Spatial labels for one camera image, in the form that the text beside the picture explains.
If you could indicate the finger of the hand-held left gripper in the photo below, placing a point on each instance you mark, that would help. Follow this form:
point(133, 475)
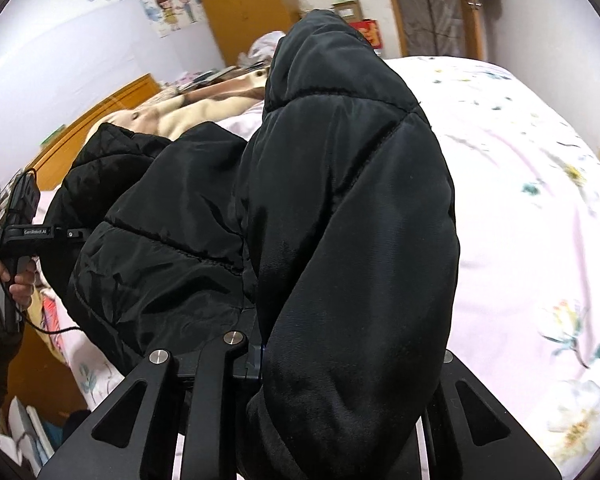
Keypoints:
point(75, 233)

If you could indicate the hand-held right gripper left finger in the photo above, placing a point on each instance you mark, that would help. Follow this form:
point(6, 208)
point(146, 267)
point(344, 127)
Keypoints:
point(250, 356)

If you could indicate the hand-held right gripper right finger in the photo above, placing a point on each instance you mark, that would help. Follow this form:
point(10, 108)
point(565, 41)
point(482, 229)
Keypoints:
point(449, 370)

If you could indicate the black padded jacket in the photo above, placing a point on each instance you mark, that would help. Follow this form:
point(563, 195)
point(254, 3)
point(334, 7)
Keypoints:
point(330, 210)

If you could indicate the person's left hand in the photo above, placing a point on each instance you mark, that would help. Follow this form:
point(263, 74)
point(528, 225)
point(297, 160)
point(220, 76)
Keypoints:
point(22, 290)

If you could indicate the pink printed pillow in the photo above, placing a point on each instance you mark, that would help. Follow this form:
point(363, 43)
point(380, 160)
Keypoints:
point(52, 310)

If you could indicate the wooden headboard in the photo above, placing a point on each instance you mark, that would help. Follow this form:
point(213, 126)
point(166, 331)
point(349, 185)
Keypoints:
point(105, 105)

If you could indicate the brown and beige blanket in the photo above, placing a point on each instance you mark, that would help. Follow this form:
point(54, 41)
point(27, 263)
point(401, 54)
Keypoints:
point(190, 110)

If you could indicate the pink floral bed sheet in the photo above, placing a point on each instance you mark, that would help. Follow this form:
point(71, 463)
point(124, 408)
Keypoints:
point(505, 210)

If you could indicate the white floor item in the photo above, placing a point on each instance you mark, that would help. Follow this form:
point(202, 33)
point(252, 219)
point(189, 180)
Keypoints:
point(30, 430)

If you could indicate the white plastic bag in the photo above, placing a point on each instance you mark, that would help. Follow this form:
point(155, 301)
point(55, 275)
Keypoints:
point(262, 46)

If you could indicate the wooden wardrobe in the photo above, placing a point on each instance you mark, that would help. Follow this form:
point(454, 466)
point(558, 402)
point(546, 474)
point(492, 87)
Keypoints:
point(240, 10)

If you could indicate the red gift box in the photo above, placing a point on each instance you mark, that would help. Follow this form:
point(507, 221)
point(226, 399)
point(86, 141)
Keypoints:
point(369, 34)

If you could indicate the cardboard box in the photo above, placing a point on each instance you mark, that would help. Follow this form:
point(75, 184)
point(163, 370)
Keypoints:
point(347, 10)

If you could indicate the wooden door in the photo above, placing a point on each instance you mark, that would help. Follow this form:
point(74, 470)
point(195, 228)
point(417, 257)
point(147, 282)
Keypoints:
point(430, 5)

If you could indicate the cartoon wall sticker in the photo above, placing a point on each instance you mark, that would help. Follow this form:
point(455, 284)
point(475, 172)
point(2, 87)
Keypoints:
point(172, 7)

